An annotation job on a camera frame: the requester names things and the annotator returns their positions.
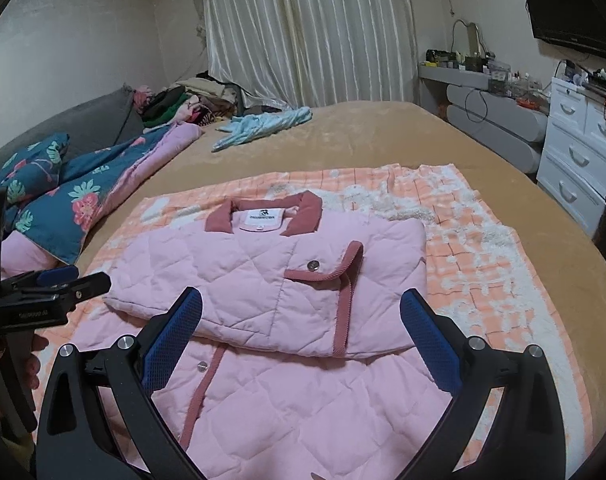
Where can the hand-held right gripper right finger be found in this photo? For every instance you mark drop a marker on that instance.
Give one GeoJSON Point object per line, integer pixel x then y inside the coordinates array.
{"type": "Point", "coordinates": [433, 347]}

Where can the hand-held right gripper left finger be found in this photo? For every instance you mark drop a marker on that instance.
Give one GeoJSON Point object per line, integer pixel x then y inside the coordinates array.
{"type": "Point", "coordinates": [173, 342]}

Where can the grey headboard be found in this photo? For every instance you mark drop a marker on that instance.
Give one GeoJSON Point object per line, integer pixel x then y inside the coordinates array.
{"type": "Point", "coordinates": [83, 120]}

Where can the person's left hand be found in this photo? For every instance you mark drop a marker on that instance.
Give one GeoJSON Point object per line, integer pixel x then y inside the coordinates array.
{"type": "Point", "coordinates": [37, 355]}

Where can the orange checked blanket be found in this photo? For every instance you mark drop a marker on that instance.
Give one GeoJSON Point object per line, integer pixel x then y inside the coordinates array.
{"type": "Point", "coordinates": [483, 270]}

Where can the white curtain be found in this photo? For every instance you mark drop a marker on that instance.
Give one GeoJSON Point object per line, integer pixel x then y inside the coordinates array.
{"type": "Point", "coordinates": [308, 35]}

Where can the blue floral quilt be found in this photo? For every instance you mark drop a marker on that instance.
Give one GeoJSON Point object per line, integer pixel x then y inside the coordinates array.
{"type": "Point", "coordinates": [58, 205]}

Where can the pink pillow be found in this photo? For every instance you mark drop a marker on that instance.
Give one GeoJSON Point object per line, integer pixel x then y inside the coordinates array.
{"type": "Point", "coordinates": [23, 255]}

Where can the pink quilted jacket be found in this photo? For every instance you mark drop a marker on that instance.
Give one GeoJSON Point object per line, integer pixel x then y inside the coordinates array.
{"type": "Point", "coordinates": [283, 410]}

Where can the pile of clothes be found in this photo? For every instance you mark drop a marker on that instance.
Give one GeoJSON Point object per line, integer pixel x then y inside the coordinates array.
{"type": "Point", "coordinates": [183, 105]}

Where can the white drawer cabinet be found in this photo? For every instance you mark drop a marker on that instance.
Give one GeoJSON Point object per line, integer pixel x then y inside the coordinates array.
{"type": "Point", "coordinates": [578, 160]}

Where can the black television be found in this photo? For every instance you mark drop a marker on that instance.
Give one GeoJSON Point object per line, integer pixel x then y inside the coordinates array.
{"type": "Point", "coordinates": [573, 10]}

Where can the arched mirror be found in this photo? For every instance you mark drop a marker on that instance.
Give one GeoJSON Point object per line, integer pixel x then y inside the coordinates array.
{"type": "Point", "coordinates": [468, 40]}

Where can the light blue garment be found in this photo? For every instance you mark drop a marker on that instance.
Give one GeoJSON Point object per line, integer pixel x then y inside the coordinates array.
{"type": "Point", "coordinates": [263, 125]}

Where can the bed with tan sheet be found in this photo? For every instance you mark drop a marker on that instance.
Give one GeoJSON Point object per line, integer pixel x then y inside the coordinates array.
{"type": "Point", "coordinates": [383, 135]}

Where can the grey dressing table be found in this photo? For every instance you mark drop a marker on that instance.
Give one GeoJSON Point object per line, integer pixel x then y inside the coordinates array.
{"type": "Point", "coordinates": [493, 120]}

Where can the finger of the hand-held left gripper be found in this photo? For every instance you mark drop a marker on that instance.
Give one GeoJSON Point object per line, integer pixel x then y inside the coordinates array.
{"type": "Point", "coordinates": [48, 276]}
{"type": "Point", "coordinates": [85, 289]}

